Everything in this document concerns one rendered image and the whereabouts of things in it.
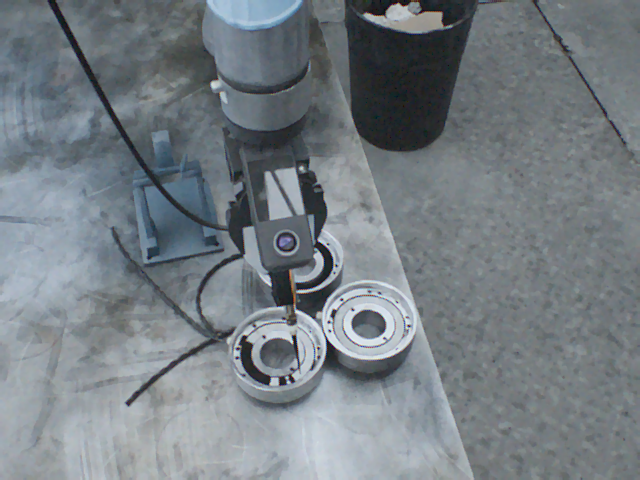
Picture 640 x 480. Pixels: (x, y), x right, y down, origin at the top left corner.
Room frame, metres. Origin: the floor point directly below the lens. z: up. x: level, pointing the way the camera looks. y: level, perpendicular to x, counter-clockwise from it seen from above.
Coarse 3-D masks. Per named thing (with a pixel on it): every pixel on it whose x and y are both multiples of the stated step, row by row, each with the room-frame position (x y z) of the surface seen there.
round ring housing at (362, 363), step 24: (360, 288) 0.54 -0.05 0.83; (384, 288) 0.54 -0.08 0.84; (360, 312) 0.51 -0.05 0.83; (384, 312) 0.51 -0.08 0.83; (408, 312) 0.51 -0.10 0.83; (384, 336) 0.48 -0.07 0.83; (408, 336) 0.48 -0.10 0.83; (336, 360) 0.45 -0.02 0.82; (360, 360) 0.44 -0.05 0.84; (384, 360) 0.44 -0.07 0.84
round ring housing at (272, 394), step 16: (256, 320) 0.50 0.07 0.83; (272, 320) 0.50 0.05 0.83; (304, 320) 0.50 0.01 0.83; (240, 336) 0.48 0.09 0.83; (272, 336) 0.48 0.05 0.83; (288, 336) 0.48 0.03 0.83; (320, 336) 0.47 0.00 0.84; (256, 352) 0.46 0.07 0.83; (288, 352) 0.47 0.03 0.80; (304, 352) 0.46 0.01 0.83; (320, 352) 0.46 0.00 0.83; (240, 368) 0.44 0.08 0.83; (272, 368) 0.44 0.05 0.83; (288, 368) 0.44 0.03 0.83; (320, 368) 0.43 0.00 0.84; (240, 384) 0.42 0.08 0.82; (256, 384) 0.41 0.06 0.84; (304, 384) 0.41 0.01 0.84; (272, 400) 0.40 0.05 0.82; (288, 400) 0.41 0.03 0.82
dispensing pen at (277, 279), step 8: (280, 272) 0.48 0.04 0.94; (288, 272) 0.48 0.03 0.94; (272, 280) 0.49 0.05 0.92; (280, 280) 0.47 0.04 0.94; (288, 280) 0.48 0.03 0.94; (272, 288) 0.49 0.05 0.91; (280, 288) 0.47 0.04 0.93; (288, 288) 0.47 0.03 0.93; (272, 296) 0.48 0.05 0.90; (280, 296) 0.46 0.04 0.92; (288, 296) 0.47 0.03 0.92; (280, 304) 0.46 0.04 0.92; (288, 304) 0.46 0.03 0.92; (288, 312) 0.46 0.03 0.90; (288, 320) 0.46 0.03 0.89; (296, 320) 0.46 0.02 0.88; (288, 328) 0.46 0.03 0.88; (296, 328) 0.46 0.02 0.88; (296, 336) 0.45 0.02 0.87; (296, 344) 0.45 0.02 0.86; (296, 352) 0.44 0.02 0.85
